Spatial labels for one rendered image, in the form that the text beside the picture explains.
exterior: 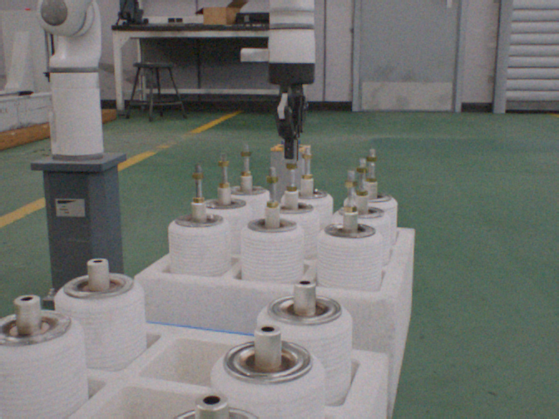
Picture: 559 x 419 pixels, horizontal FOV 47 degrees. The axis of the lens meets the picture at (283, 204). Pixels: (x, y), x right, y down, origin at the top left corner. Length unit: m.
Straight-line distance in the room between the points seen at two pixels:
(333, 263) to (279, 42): 0.35
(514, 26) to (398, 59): 1.04
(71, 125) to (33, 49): 3.43
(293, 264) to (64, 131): 0.59
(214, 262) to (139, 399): 0.35
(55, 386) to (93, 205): 0.73
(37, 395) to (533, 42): 5.92
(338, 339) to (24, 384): 0.29
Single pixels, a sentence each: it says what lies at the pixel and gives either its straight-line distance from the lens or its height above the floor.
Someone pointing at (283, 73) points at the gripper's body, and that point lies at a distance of 1.02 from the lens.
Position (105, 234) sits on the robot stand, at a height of 0.15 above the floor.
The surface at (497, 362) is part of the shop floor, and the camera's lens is 1.17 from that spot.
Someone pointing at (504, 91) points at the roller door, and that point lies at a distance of 6.22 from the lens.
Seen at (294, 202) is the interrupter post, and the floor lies 0.26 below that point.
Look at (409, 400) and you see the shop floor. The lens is 1.02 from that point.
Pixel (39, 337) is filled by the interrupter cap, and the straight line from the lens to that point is 0.64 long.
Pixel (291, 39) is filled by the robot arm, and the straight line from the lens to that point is 1.02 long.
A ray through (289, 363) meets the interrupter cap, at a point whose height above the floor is 0.25.
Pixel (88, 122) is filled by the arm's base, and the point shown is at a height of 0.37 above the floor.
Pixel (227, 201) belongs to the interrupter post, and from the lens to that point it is 1.11.
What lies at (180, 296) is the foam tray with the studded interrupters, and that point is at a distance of 0.98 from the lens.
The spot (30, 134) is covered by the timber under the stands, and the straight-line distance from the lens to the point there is 4.17.
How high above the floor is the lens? 0.50
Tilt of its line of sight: 13 degrees down
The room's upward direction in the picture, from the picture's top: straight up
